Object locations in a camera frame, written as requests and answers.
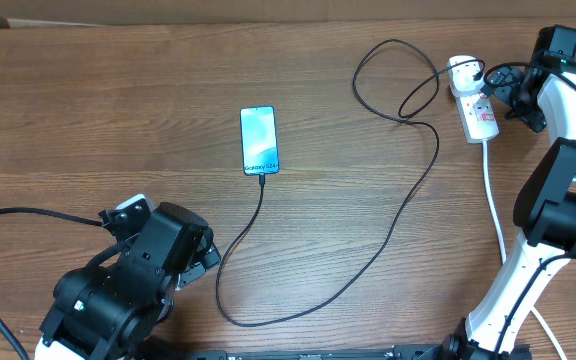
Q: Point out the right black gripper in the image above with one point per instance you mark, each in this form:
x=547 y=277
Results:
x=504 y=82

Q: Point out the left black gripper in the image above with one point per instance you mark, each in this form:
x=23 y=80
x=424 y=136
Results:
x=208 y=257

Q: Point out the blue Galaxy smartphone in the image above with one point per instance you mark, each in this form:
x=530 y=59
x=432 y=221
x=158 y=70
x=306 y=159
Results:
x=259 y=140

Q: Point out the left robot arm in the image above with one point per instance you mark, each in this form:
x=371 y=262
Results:
x=107 y=308

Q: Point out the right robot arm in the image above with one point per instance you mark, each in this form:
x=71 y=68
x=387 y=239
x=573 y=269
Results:
x=542 y=94

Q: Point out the white charger plug adapter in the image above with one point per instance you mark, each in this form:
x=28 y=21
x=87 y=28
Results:
x=466 y=75

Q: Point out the white power strip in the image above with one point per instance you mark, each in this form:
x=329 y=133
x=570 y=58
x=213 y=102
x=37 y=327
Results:
x=477 y=117

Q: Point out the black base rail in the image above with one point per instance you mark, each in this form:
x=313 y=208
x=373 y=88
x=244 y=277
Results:
x=157 y=349

